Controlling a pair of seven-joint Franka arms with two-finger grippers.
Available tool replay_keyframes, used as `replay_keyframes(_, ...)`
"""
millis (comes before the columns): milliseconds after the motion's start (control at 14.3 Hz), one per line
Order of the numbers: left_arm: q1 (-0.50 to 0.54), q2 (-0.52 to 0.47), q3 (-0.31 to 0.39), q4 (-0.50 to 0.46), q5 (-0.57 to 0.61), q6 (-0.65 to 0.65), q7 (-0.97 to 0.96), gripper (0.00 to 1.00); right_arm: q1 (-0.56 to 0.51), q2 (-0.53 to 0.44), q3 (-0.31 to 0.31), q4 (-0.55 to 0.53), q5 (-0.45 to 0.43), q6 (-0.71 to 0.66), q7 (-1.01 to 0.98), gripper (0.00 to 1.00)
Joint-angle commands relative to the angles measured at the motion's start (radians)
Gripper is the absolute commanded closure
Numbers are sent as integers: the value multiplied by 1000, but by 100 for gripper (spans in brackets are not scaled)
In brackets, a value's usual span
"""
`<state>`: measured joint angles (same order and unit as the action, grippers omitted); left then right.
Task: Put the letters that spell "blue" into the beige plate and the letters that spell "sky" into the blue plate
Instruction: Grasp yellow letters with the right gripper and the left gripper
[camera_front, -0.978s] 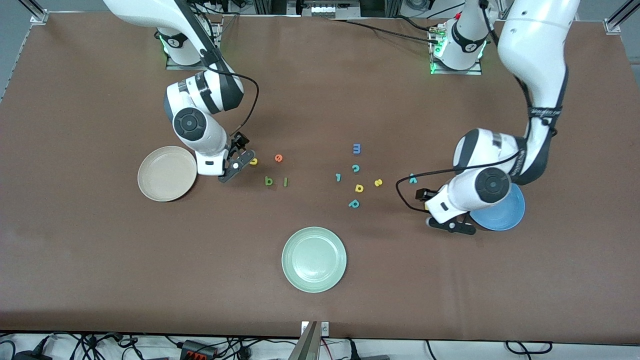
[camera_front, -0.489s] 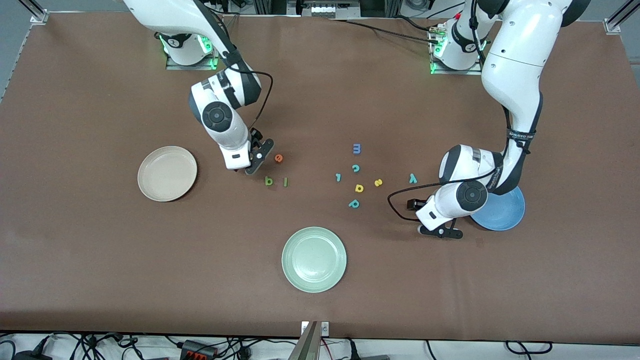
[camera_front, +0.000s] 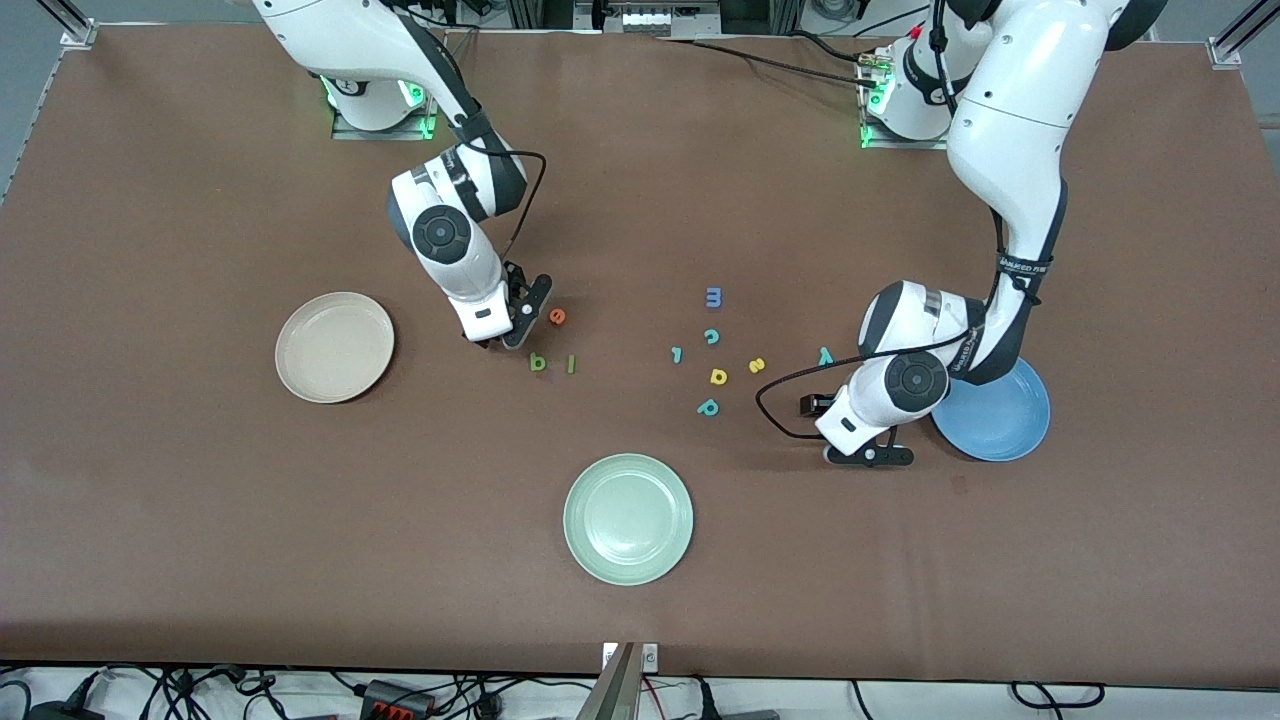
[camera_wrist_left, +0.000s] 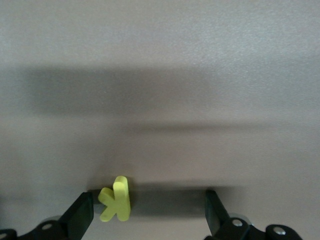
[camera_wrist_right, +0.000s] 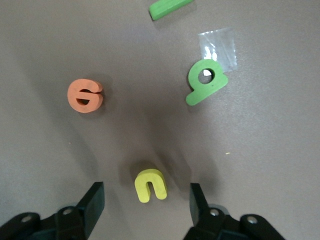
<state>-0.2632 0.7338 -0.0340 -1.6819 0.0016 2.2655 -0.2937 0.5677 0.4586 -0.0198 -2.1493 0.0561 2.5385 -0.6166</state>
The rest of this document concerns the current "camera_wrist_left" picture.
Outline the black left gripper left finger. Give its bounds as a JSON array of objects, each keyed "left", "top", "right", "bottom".
[{"left": 0, "top": 191, "right": 95, "bottom": 240}]

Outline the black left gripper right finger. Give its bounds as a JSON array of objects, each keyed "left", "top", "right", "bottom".
[{"left": 203, "top": 189, "right": 301, "bottom": 240}]

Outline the yellow letter k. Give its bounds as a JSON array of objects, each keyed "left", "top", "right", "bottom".
[{"left": 97, "top": 175, "right": 132, "bottom": 223}]

